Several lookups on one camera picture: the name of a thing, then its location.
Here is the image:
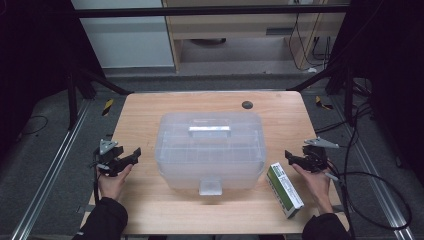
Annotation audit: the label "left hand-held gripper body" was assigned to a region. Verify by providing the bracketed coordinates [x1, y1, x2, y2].
[92, 138, 130, 178]

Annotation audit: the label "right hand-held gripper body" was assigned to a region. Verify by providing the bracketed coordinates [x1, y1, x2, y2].
[301, 136, 340, 173]

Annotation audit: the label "green and white carton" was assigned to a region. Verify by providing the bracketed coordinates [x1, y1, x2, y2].
[265, 162, 305, 220]

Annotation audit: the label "clear plastic storage box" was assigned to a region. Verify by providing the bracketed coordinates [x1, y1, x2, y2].
[154, 111, 268, 197]

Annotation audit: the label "person's left hand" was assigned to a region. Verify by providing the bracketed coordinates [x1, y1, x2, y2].
[97, 163, 134, 202]

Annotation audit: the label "person's right hand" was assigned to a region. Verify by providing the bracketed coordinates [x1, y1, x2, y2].
[292, 164, 334, 216]

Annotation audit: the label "yellow and black tape strip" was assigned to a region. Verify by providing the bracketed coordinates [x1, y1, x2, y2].
[101, 98, 115, 117]
[314, 95, 334, 111]

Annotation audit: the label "black metal stand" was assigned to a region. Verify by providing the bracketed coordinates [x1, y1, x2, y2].
[64, 66, 133, 131]
[286, 63, 373, 128]

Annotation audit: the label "white cabinet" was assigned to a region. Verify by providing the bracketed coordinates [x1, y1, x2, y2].
[70, 0, 176, 69]

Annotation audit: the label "black curtain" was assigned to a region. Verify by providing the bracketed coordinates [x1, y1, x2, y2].
[333, 0, 424, 184]
[0, 0, 104, 158]

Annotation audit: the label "light wooden desk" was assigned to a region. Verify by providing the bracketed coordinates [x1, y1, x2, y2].
[161, 0, 351, 73]

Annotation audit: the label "black horizontal bar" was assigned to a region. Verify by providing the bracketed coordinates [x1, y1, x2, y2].
[74, 4, 351, 18]

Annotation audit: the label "right hand-held gripper black cable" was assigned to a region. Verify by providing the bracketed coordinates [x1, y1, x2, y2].
[321, 168, 413, 240]

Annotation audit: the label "aluminium floor rail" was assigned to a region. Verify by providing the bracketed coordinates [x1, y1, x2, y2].
[9, 99, 93, 240]
[329, 96, 416, 240]

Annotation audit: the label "thin black floor cable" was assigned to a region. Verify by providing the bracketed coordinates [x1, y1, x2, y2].
[19, 114, 50, 136]

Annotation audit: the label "black cables under desk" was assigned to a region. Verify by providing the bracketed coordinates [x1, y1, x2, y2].
[288, 13, 332, 72]

